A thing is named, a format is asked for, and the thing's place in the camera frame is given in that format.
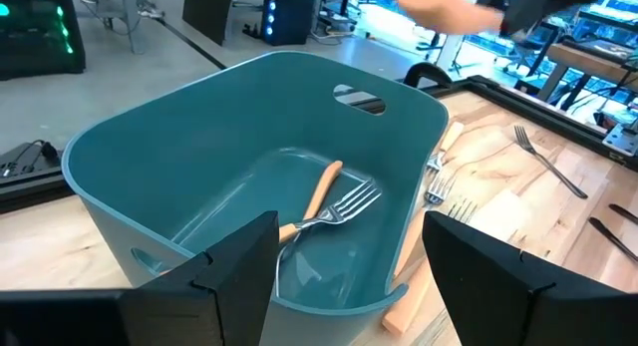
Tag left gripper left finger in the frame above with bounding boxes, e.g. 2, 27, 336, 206
124, 209, 280, 346

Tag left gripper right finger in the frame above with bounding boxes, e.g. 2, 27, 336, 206
422, 209, 638, 346

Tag orange-handled silver fork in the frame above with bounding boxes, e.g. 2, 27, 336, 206
381, 198, 479, 337
396, 0, 505, 37
277, 178, 384, 245
426, 121, 466, 173
393, 173, 458, 280
273, 160, 345, 300

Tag wooden workbench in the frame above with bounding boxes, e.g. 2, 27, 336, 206
537, 41, 638, 103

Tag white tower fan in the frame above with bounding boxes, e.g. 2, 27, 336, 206
436, 34, 468, 78

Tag dark teal plastic bin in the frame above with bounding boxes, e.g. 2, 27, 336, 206
60, 50, 450, 346

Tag black computer blue lights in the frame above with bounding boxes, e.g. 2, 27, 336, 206
261, 0, 318, 47

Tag dark cabinet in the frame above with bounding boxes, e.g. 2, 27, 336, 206
181, 0, 235, 47

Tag grey metal desk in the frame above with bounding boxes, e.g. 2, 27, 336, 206
64, 0, 151, 56

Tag black computer green lights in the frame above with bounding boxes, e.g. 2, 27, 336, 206
0, 0, 86, 81

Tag black arched cable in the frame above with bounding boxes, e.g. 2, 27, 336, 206
402, 61, 454, 91

